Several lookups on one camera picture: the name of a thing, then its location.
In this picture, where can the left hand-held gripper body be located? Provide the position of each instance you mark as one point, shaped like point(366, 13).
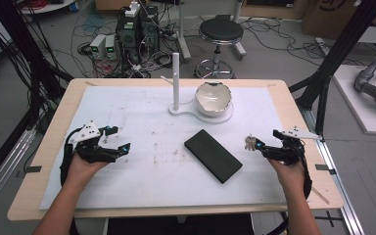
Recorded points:
point(89, 148)

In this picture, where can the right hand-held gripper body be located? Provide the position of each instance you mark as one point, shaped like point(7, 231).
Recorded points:
point(290, 147)

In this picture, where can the bunch of metal keys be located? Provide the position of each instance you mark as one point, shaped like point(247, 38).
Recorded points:
point(250, 143)

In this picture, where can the person's left hand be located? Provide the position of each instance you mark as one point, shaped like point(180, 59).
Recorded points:
point(84, 171)

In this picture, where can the person's right hand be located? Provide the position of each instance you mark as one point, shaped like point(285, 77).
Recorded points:
point(289, 176)

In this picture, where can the wooden table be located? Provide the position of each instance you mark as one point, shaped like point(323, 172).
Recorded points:
point(58, 130)

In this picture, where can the black tape strip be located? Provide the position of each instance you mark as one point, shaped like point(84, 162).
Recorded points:
point(32, 169)
point(325, 168)

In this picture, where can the white table mat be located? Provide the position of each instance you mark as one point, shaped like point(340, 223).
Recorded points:
point(150, 182)

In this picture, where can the black rectangular box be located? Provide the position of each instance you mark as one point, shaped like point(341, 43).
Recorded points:
point(213, 156)

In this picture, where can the white ceramic bowl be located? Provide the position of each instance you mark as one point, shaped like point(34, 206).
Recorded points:
point(213, 99)

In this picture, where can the white platform board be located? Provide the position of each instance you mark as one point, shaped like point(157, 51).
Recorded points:
point(352, 98)

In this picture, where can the white stand with pole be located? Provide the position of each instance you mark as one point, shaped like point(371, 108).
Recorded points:
point(176, 81)

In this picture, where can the grey power supply unit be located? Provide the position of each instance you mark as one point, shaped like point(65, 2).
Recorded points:
point(97, 45)
point(111, 46)

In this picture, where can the person's dark trousers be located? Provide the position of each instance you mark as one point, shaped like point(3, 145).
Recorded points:
point(179, 226)

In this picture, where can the black computer tower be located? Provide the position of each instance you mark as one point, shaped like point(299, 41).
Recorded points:
point(150, 31)
point(128, 36)

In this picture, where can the black round stool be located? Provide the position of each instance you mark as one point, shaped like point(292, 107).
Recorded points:
point(221, 31)

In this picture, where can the white power strip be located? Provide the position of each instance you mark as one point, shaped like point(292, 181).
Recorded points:
point(132, 9)

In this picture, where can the cardboard box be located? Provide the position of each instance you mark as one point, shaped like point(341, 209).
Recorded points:
point(331, 16)

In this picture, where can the black metal frame post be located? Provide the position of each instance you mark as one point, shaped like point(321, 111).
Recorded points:
point(16, 36)
point(342, 52)

